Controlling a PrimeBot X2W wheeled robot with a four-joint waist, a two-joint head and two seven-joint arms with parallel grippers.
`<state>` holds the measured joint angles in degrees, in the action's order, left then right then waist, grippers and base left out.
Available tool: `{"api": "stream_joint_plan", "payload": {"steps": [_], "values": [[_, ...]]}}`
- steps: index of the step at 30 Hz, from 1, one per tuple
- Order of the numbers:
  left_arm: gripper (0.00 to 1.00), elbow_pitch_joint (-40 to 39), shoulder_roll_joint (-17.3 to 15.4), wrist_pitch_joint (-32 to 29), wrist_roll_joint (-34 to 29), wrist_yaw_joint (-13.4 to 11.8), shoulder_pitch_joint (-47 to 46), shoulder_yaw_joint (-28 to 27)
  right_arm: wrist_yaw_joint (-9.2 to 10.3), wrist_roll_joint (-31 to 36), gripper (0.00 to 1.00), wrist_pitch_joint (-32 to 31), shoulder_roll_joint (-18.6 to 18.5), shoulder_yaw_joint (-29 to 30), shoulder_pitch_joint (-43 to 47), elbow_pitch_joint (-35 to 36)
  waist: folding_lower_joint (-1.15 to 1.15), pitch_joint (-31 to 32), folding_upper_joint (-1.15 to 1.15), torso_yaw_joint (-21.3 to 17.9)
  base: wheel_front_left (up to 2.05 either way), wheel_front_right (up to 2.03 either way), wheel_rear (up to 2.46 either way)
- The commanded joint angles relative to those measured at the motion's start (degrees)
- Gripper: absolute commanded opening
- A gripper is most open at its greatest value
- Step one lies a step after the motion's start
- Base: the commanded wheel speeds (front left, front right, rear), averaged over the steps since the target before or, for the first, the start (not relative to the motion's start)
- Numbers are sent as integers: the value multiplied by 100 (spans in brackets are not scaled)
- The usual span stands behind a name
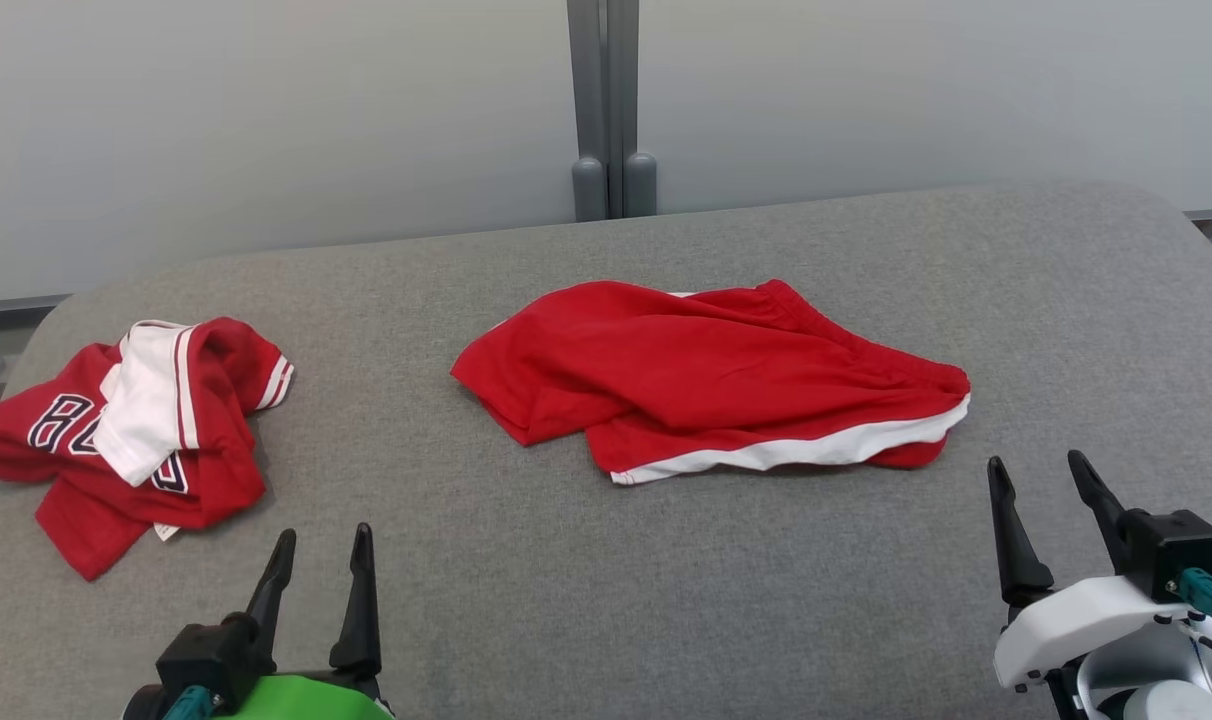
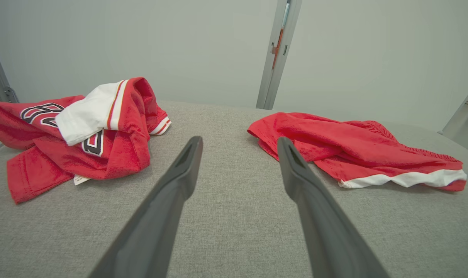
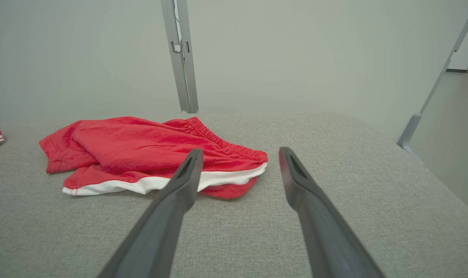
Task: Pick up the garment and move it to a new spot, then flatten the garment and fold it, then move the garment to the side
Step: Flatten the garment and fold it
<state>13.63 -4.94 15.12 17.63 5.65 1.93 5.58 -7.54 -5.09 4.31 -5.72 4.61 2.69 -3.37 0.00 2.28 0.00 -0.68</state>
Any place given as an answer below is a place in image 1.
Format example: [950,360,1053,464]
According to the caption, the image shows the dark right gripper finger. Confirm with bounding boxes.
[986,457,1056,607]
[1067,450,1133,577]

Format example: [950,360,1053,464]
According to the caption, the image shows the red shorts with white hem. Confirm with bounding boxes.
[450,279,972,487]

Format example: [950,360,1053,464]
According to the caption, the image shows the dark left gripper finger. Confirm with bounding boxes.
[328,523,383,678]
[244,529,299,633]

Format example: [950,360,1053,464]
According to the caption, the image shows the red jersey with white trim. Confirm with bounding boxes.
[0,318,296,583]

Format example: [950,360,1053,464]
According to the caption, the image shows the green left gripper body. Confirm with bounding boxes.
[221,668,398,720]

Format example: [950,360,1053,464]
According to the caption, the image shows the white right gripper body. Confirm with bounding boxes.
[993,575,1184,693]

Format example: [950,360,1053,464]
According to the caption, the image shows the thin black cable teal plug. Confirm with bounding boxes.
[161,685,216,720]
[1178,566,1212,673]

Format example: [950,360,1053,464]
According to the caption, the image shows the grey partition post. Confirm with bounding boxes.
[566,0,610,223]
[609,0,659,219]

